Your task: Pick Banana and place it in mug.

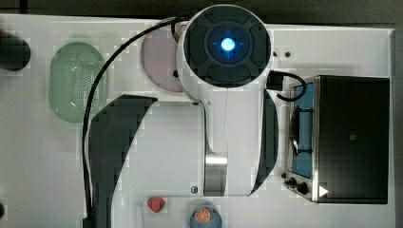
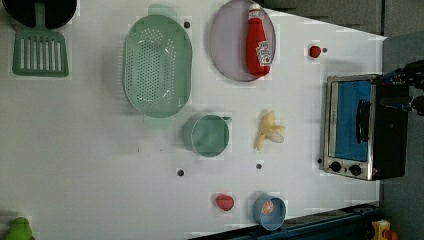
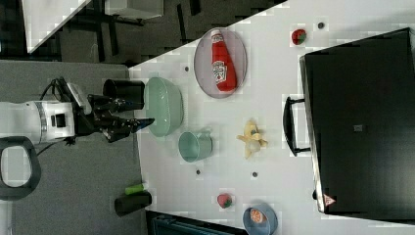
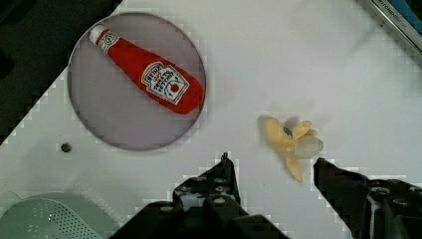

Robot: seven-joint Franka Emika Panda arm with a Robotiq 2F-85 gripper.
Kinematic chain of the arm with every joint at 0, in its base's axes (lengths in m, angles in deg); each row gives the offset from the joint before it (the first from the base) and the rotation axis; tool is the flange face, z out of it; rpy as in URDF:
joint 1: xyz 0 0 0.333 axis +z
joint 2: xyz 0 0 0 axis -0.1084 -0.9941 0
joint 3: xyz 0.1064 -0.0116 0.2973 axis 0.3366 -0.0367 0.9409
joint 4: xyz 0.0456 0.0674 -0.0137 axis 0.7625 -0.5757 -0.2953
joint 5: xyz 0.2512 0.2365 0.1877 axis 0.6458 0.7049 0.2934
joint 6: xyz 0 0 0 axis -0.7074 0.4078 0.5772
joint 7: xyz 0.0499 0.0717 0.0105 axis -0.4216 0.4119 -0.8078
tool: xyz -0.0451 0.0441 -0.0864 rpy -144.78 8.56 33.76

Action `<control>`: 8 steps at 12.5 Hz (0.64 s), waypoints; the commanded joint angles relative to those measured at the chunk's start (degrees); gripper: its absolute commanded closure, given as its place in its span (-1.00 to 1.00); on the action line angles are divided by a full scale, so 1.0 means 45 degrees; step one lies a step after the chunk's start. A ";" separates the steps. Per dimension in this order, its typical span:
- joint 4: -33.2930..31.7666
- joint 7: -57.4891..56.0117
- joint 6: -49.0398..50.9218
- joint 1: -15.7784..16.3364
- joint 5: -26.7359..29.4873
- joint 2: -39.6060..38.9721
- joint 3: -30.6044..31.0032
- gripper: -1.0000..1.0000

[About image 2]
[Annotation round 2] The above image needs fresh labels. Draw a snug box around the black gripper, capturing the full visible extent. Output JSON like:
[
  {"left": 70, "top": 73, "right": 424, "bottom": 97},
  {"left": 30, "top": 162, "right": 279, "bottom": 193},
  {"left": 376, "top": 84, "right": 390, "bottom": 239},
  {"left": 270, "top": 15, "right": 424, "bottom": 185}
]
[{"left": 372, "top": 60, "right": 424, "bottom": 116}]

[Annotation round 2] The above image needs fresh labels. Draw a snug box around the peeled banana toy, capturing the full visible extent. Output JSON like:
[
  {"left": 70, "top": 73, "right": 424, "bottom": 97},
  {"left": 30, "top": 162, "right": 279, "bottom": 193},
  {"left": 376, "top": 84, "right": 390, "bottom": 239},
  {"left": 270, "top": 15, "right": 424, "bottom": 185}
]
[{"left": 255, "top": 111, "right": 285, "bottom": 151}]

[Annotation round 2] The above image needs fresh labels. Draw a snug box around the green mug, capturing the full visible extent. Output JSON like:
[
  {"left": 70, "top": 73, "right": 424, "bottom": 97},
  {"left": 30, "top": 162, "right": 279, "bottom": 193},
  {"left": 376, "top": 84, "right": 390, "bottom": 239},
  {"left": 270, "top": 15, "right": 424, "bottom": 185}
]
[{"left": 183, "top": 114, "right": 232, "bottom": 158}]

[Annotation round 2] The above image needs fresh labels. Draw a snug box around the black silver toaster oven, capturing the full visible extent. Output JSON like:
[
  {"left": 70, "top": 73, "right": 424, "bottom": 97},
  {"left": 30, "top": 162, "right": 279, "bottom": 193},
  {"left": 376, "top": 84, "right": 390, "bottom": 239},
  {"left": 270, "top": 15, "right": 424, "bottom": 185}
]
[{"left": 323, "top": 74, "right": 409, "bottom": 181}]

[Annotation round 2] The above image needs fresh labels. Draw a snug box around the small red tomato toy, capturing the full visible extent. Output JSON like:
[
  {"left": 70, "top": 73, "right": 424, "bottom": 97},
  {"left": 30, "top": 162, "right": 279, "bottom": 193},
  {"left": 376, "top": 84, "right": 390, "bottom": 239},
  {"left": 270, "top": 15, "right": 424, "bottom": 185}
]
[{"left": 309, "top": 45, "right": 322, "bottom": 58}]

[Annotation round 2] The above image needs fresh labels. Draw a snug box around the yellow toy on floor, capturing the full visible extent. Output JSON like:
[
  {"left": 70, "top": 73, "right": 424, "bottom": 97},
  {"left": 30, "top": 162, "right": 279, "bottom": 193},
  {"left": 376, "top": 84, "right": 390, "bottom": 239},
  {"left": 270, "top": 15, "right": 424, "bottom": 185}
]
[{"left": 372, "top": 220, "right": 399, "bottom": 240}]

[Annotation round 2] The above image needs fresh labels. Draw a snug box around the red ketchup bottle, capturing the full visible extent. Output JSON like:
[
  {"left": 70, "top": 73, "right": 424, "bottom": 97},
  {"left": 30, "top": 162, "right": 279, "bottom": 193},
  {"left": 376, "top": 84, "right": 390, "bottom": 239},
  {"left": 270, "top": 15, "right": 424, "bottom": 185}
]
[{"left": 246, "top": 4, "right": 272, "bottom": 77}]

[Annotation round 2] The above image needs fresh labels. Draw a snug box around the orange slice toy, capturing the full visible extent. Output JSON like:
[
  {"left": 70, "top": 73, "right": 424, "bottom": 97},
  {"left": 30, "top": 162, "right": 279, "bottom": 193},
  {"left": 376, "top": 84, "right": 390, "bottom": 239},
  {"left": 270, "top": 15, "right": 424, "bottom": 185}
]
[{"left": 261, "top": 200, "right": 274, "bottom": 214}]

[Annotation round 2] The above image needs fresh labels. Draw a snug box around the blue bowl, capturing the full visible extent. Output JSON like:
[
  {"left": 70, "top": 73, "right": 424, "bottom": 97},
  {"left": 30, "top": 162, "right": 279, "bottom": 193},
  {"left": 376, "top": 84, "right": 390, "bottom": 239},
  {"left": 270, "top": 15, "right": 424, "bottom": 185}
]
[{"left": 252, "top": 193, "right": 286, "bottom": 231}]

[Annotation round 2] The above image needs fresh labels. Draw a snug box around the purple round plate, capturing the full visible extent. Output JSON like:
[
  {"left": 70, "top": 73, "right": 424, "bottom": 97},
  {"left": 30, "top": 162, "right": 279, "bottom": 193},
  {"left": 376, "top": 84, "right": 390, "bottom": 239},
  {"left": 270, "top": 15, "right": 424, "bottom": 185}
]
[{"left": 209, "top": 0, "right": 276, "bottom": 82}]

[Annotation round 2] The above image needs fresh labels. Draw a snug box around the red strawberry toy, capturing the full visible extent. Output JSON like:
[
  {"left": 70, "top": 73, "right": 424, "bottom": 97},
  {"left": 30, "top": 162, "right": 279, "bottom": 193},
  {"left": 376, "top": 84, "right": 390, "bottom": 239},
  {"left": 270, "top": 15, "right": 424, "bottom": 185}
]
[{"left": 215, "top": 194, "right": 234, "bottom": 211}]

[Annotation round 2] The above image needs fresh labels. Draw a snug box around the green oval colander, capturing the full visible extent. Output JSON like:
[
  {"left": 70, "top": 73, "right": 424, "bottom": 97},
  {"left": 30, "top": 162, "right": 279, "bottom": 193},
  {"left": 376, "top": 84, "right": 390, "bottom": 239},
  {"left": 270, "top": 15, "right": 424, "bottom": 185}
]
[{"left": 122, "top": 4, "right": 193, "bottom": 126}]

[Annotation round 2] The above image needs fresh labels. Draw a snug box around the black pan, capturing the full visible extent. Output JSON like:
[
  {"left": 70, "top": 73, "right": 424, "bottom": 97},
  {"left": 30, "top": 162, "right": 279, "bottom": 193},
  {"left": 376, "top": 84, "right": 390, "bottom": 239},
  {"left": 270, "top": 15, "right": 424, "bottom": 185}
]
[{"left": 1, "top": 0, "right": 77, "bottom": 29}]

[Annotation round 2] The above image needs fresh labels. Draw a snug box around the green slotted spatula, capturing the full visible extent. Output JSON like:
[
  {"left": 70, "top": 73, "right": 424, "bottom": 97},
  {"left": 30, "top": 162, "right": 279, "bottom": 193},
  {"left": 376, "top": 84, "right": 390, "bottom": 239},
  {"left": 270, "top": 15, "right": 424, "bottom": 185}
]
[{"left": 12, "top": 1, "right": 69, "bottom": 77}]

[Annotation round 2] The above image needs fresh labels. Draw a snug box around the green pear toy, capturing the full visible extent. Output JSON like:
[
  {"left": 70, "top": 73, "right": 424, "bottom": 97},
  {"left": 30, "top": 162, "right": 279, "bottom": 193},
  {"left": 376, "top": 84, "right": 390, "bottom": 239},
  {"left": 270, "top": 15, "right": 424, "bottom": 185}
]
[{"left": 5, "top": 217, "right": 34, "bottom": 240}]

